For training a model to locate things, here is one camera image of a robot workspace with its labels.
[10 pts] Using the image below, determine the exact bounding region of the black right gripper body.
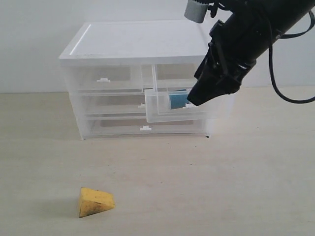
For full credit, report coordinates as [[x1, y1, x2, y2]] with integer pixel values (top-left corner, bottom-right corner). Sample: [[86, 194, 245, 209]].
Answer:
[[193, 46, 258, 96]]

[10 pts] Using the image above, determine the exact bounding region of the white capped blue bottle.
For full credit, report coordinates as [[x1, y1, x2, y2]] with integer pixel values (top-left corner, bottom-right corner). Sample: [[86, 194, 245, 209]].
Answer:
[[168, 89, 190, 110]]

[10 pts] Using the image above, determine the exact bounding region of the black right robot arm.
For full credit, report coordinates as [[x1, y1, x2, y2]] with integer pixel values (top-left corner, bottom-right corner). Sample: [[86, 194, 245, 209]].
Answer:
[[184, 0, 315, 106]]

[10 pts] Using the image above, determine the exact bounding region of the white plastic drawer cabinet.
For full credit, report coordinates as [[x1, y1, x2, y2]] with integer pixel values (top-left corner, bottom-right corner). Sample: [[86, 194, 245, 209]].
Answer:
[[58, 19, 212, 141]]

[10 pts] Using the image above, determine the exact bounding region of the clear middle wide drawer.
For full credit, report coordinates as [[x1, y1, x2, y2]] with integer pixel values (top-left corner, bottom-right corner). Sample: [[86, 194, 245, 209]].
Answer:
[[80, 94, 146, 116]]

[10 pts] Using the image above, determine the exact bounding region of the clear wide drawer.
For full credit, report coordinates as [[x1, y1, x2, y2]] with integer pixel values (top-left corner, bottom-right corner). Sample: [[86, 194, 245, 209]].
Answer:
[[81, 118, 208, 139], [80, 94, 146, 116]]

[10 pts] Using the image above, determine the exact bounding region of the clear bottom wide drawer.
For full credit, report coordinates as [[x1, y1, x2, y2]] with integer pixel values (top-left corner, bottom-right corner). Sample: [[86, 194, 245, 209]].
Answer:
[[81, 118, 208, 139]]

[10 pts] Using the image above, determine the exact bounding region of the yellow wedge sponge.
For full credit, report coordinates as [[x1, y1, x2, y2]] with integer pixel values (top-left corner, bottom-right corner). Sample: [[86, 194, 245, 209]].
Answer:
[[78, 187, 116, 218]]

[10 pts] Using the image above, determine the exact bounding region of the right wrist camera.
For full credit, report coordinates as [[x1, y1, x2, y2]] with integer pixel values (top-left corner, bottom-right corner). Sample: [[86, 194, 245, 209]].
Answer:
[[184, 0, 210, 24]]

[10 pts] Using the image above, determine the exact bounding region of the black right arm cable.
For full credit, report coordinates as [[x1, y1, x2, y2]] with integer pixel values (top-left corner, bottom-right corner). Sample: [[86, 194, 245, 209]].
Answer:
[[267, 7, 315, 104]]

